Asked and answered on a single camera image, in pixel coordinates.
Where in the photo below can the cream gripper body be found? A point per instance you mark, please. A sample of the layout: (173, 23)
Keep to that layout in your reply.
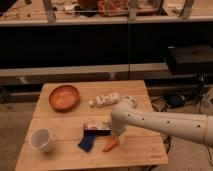
(122, 138)

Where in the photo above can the orange pepper green stem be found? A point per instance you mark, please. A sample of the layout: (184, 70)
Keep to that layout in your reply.
(112, 143)

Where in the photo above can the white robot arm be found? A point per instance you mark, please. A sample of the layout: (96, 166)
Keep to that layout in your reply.
(192, 127)

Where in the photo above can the brown ceramic bowl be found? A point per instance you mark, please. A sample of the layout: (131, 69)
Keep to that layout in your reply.
(64, 97)

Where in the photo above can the blue cloth piece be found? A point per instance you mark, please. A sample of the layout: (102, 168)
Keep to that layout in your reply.
(86, 143)

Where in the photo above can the white plastic bottle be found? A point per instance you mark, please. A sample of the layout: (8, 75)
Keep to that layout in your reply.
(105, 100)

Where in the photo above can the wooden table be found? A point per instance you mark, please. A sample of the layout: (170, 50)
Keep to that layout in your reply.
(140, 147)

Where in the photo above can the white plastic cup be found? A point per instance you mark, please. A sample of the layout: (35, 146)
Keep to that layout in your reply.
(41, 139)

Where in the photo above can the black box on shelf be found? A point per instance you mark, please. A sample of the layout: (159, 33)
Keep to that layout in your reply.
(190, 59)

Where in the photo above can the long wooden shelf bench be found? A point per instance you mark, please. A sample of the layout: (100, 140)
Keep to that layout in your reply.
(77, 73)

